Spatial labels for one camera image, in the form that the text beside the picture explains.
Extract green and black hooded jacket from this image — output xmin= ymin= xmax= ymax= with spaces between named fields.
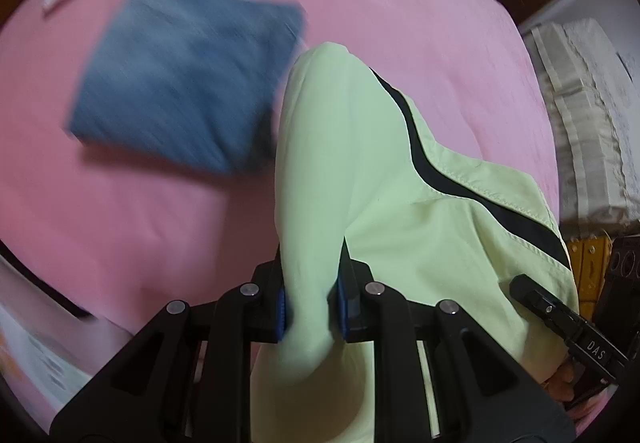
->
xmin=250 ymin=42 xmax=578 ymax=442

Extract pink bed sheet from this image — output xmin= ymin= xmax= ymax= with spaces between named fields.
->
xmin=0 ymin=0 xmax=561 ymax=443

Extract white lace curtain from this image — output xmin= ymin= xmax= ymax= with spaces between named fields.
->
xmin=523 ymin=18 xmax=639 ymax=237

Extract folded blue denim jeans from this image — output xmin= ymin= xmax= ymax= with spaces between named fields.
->
xmin=67 ymin=0 xmax=305 ymax=174

